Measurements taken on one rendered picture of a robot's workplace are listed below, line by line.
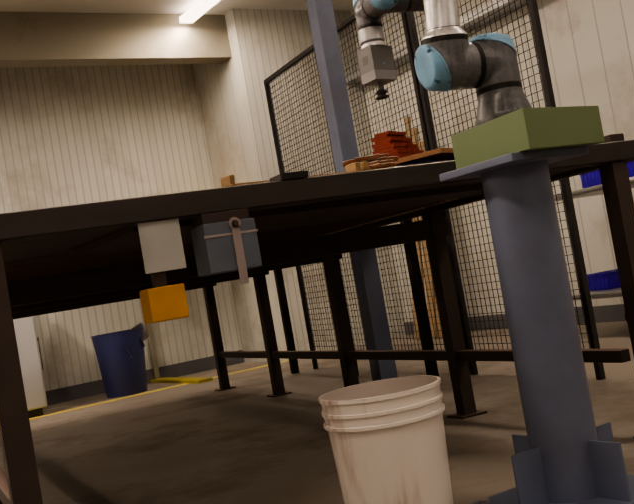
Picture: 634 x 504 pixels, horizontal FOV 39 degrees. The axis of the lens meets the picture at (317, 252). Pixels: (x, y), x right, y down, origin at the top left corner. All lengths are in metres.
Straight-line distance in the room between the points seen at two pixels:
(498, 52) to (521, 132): 0.26
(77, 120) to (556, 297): 6.53
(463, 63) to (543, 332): 0.69
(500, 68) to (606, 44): 4.30
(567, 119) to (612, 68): 4.31
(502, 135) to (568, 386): 0.63
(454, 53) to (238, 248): 0.71
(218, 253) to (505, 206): 0.72
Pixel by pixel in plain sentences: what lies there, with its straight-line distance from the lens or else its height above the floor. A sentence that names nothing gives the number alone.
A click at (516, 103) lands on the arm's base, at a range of 2.31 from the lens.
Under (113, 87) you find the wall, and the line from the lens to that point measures 8.55.
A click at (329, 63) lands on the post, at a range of 4.68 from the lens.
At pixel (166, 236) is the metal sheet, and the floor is 0.82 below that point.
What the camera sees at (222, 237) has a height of 0.79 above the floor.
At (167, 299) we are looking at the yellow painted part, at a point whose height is 0.67.
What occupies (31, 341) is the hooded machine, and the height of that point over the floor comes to 0.57.
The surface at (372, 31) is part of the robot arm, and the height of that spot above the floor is 1.34.
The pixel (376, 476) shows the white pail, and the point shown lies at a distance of 2.11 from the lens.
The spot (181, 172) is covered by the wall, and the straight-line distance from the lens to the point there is 8.59.
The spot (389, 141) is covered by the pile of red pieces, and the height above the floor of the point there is 1.14.
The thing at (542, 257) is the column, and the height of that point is 0.61.
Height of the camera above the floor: 0.65
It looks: 2 degrees up
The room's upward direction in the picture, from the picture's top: 10 degrees counter-clockwise
